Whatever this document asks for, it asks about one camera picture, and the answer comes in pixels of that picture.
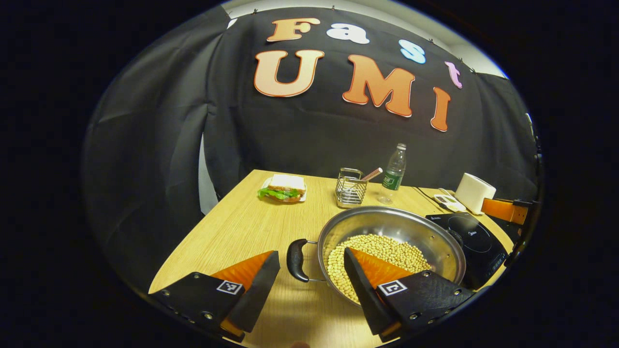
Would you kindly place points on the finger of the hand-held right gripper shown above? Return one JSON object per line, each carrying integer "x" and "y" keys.
{"x": 503, "y": 210}

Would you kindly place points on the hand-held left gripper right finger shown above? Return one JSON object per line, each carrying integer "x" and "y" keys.
{"x": 362, "y": 295}

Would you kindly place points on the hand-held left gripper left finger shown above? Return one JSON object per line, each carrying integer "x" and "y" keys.
{"x": 256, "y": 295}

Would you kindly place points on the black induction cooktop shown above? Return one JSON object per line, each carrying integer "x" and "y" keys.
{"x": 488, "y": 251}

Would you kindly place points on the white toaster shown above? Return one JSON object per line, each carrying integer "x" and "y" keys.
{"x": 474, "y": 191}

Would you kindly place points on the white divided dish of beans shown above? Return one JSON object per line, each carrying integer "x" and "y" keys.
{"x": 457, "y": 207}

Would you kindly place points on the pile of yellow soybeans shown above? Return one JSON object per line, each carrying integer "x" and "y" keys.
{"x": 382, "y": 244}

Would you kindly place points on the clear plastic water bottle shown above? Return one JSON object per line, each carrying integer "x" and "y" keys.
{"x": 394, "y": 176}

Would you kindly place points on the sandwich with lettuce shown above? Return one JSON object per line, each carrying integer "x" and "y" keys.
{"x": 287, "y": 183}

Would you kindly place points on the pink stick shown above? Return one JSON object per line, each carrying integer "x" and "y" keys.
{"x": 373, "y": 174}

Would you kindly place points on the black backdrop cloth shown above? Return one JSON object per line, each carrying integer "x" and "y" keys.
{"x": 145, "y": 145}

